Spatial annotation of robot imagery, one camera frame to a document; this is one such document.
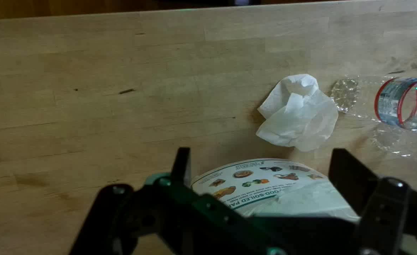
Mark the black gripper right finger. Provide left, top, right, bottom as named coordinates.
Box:
left=327, top=148, right=417, bottom=255

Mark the pale green bin liner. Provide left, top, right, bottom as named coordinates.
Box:
left=238, top=180, right=361, bottom=224

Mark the white compost bin body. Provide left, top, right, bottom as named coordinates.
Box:
left=191, top=158, right=334, bottom=219

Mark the crumpled white tissue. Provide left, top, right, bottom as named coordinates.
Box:
left=255, top=73, right=340, bottom=153

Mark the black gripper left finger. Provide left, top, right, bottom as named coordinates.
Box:
left=68, top=146, right=193, bottom=255

